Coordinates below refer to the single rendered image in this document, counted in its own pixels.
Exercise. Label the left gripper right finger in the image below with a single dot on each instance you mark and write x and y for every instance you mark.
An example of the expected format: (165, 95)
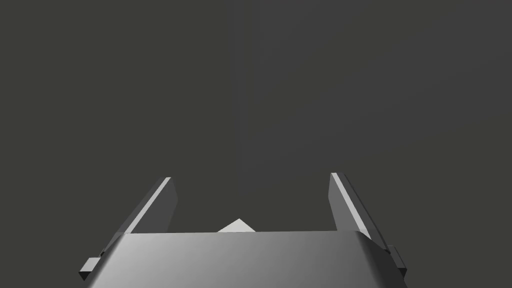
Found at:
(348, 208)

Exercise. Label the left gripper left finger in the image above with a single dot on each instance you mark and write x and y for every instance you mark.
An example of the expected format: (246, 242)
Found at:
(158, 210)

